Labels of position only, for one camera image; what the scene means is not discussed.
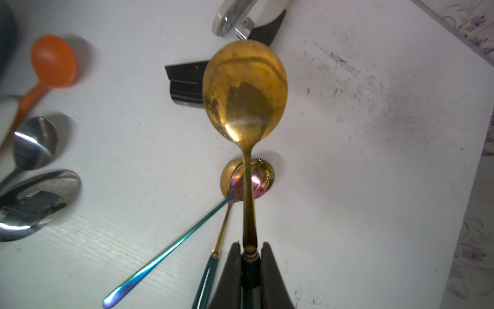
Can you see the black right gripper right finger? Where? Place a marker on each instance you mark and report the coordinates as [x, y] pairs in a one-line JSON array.
[[274, 294]]

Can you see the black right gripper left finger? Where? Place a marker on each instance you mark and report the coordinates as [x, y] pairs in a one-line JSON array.
[[228, 292]]

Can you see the gold spoon green handle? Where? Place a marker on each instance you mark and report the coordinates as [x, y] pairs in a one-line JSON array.
[[245, 92], [228, 184]]

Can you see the large silver spoon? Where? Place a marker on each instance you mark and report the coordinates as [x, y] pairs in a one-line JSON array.
[[30, 205]]

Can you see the small silver spoon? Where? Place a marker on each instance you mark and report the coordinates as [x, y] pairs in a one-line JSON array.
[[35, 146]]

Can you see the orange plastic spoon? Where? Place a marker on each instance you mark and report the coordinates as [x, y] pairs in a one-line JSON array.
[[55, 64]]

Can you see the teal plastic storage box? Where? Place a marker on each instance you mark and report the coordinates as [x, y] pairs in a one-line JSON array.
[[8, 34]]

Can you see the black stapler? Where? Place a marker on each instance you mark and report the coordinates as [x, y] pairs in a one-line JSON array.
[[186, 83]]

